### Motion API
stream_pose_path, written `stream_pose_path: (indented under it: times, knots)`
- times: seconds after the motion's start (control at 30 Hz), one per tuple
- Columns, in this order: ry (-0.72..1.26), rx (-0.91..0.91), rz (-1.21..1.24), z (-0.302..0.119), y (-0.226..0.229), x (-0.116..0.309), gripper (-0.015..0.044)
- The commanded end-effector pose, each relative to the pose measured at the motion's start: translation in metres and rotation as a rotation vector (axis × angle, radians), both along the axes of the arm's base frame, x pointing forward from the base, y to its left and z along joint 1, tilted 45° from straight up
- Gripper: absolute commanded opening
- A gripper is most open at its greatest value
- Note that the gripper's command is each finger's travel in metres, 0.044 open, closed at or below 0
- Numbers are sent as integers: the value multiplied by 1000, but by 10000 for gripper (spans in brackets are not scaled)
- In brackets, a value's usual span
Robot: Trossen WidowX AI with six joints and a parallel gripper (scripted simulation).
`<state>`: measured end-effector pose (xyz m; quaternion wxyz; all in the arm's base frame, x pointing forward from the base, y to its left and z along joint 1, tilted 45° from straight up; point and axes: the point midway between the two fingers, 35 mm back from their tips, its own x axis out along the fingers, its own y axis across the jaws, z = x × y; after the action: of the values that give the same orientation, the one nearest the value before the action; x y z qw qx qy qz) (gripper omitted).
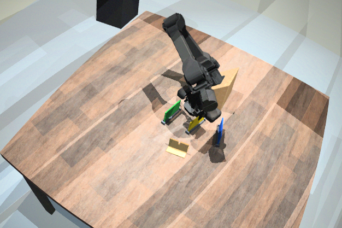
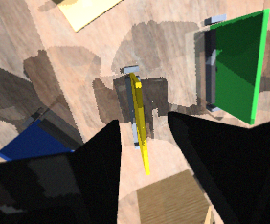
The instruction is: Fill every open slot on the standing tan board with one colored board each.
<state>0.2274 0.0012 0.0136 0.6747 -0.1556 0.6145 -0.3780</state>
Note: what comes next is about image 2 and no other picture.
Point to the green flat board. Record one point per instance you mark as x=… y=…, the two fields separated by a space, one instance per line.
x=240 y=44

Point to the blue flat board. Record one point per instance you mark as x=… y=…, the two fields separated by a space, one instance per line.
x=32 y=142

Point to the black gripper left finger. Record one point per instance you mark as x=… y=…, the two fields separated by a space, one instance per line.
x=87 y=180

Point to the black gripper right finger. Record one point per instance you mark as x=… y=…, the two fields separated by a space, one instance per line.
x=232 y=164

